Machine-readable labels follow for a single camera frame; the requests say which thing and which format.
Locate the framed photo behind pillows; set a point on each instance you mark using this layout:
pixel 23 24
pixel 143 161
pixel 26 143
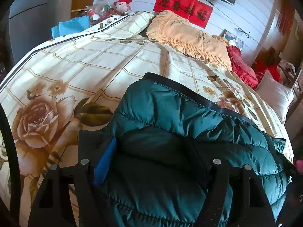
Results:
pixel 233 40

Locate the grey refrigerator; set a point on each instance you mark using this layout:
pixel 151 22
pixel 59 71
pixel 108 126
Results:
pixel 30 23

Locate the pink pig plush toy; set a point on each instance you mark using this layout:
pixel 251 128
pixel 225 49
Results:
pixel 121 7

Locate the dark green quilted puffer jacket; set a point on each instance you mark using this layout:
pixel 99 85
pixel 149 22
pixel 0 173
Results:
pixel 166 134

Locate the red heart-shaped cushion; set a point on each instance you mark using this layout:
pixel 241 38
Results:
pixel 240 68

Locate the red tassel wall ornament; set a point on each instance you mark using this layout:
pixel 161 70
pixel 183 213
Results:
pixel 286 17

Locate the peach ruffled pillow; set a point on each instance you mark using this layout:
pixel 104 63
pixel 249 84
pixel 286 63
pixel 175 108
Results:
pixel 171 29

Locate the white satin pillow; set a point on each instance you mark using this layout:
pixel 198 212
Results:
pixel 276 95

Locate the blue paper bag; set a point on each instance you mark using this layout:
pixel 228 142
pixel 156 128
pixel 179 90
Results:
pixel 74 25

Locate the red Chinese new year banner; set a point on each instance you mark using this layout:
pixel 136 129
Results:
pixel 196 12

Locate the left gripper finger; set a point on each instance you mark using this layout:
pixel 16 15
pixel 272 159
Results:
pixel 102 163

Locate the floral cream bed quilt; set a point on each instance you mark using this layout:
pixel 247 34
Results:
pixel 67 84

